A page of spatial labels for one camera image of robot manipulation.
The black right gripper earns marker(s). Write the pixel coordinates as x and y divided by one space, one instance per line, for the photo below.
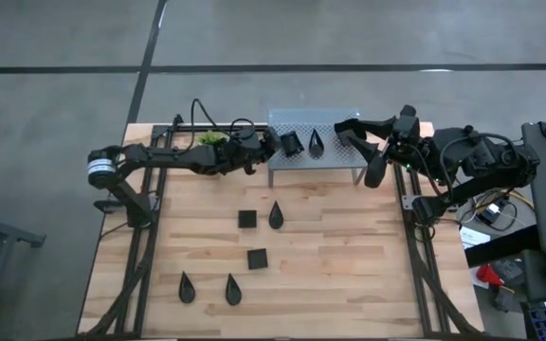
377 170

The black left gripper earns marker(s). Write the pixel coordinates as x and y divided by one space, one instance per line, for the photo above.
259 149

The black mini square plate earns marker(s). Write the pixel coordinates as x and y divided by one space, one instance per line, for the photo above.
292 143
247 219
257 259

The black mini teardrop plate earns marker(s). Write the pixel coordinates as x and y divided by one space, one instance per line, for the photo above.
276 219
233 293
316 148
187 291

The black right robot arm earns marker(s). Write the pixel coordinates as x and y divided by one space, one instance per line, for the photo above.
491 161

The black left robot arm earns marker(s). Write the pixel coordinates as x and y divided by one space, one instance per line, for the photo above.
169 158

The grey perforated metal shelf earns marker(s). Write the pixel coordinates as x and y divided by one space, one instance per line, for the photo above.
301 118

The green plant in white pot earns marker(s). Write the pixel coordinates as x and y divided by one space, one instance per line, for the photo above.
211 138

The white blue power adapter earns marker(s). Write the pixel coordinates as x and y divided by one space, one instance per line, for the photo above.
491 210

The white paper sheet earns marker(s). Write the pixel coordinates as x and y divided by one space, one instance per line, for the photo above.
473 237

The black desk beam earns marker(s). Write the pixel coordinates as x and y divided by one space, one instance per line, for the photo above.
500 246

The red cloth item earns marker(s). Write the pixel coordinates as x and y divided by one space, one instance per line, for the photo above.
487 274

